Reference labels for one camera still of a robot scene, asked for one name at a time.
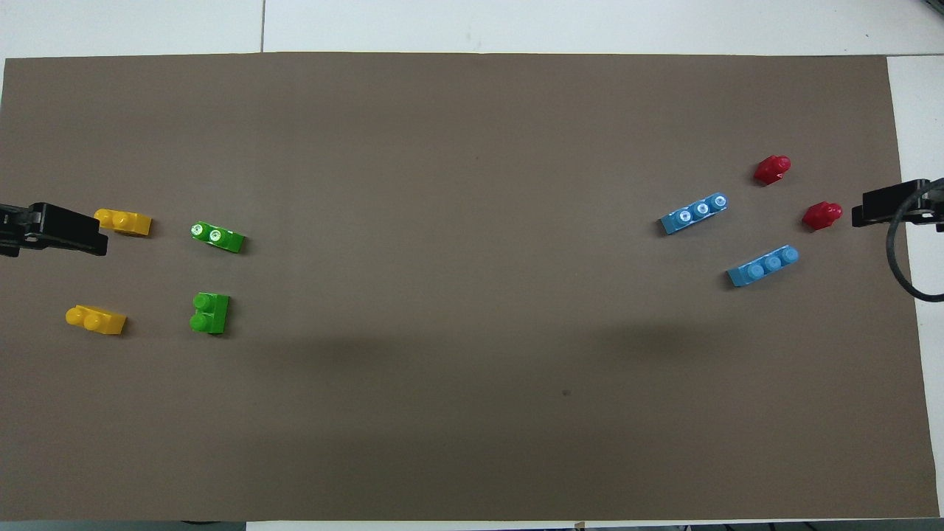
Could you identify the green two-stud toy brick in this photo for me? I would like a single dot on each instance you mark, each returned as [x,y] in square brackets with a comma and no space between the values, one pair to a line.
[212,313]
[219,237]

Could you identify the blue three-stud toy brick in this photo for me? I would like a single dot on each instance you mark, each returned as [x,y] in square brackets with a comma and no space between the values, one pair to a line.
[694,213]
[763,266]

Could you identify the brown table mat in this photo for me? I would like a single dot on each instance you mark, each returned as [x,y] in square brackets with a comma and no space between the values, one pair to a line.
[472,295]

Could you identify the red one-stud toy brick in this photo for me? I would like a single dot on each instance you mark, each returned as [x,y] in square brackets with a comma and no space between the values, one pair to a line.
[771,170]
[821,215]

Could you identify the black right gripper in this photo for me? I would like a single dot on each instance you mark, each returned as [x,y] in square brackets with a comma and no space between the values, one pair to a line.
[937,206]

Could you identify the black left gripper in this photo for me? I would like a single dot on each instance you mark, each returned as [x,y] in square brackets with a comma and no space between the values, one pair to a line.
[16,228]

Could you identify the yellow two-stud toy brick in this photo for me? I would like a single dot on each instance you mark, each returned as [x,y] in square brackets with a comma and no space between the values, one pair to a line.
[97,320]
[124,222]

